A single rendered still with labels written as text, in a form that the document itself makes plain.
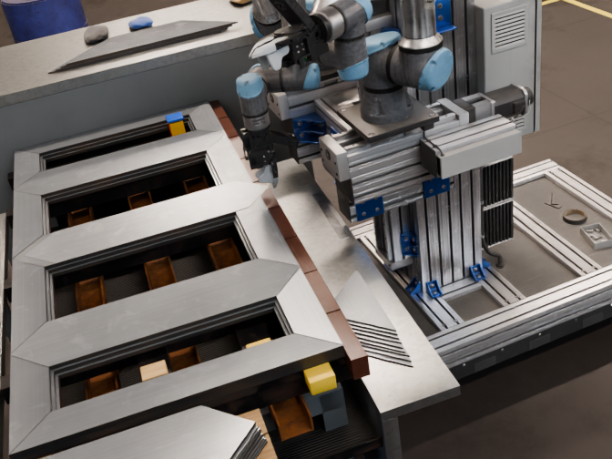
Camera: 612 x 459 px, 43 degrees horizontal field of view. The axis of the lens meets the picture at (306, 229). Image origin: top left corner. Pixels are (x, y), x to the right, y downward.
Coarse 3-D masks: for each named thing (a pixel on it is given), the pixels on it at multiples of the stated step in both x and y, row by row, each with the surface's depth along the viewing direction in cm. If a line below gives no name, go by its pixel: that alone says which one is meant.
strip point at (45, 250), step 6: (54, 234) 234; (48, 240) 231; (54, 240) 231; (36, 246) 230; (42, 246) 229; (48, 246) 229; (54, 246) 228; (30, 252) 227; (36, 252) 227; (42, 252) 226; (48, 252) 226; (54, 252) 225; (36, 258) 224; (42, 258) 224; (48, 258) 223; (54, 258) 223
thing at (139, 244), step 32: (160, 128) 292; (192, 128) 287; (192, 160) 266; (64, 192) 258; (192, 224) 227; (224, 224) 229; (96, 256) 223; (256, 256) 210; (224, 320) 191; (96, 352) 185; (128, 352) 187; (224, 384) 170; (256, 384) 173; (128, 416) 166; (160, 416) 169; (32, 448) 163; (64, 448) 165
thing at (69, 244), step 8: (80, 224) 237; (56, 232) 235; (64, 232) 234; (72, 232) 233; (80, 232) 232; (56, 240) 231; (64, 240) 230; (72, 240) 229; (80, 240) 229; (56, 248) 227; (64, 248) 226; (72, 248) 226; (80, 248) 225; (56, 256) 223; (64, 256) 223; (72, 256) 222; (80, 256) 222
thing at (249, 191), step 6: (240, 186) 242; (246, 186) 241; (252, 186) 241; (258, 186) 240; (240, 192) 238; (246, 192) 238; (252, 192) 237; (258, 192) 237; (246, 198) 235; (252, 198) 235
